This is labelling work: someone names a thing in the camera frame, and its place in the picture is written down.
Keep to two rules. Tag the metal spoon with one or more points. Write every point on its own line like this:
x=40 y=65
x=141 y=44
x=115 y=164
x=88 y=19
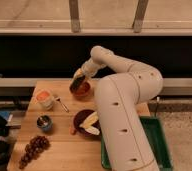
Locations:
x=62 y=104

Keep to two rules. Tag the green tray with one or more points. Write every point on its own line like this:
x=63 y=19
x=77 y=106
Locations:
x=156 y=138

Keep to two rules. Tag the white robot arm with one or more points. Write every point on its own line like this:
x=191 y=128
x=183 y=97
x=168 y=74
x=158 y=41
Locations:
x=116 y=96

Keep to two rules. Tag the red bowl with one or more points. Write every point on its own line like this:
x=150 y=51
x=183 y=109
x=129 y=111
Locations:
x=82 y=91

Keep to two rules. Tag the small orange carrot piece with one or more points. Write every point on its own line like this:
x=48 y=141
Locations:
x=73 y=131

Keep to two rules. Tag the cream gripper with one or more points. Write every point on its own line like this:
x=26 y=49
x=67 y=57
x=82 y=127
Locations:
x=79 y=73

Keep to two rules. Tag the corn cob lower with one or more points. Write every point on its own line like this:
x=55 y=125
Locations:
x=92 y=130

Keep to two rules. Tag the corn cob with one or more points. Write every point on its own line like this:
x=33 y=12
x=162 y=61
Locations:
x=92 y=130
x=89 y=121

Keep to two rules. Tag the corn cob upper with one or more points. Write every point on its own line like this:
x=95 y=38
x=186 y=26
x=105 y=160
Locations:
x=89 y=121

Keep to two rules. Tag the bunch of purple grapes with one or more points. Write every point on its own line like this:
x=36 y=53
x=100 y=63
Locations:
x=33 y=149

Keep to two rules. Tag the white cup with orange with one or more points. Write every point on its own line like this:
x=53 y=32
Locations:
x=45 y=99

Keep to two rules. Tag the dark maroon plate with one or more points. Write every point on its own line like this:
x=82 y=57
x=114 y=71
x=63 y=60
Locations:
x=80 y=117

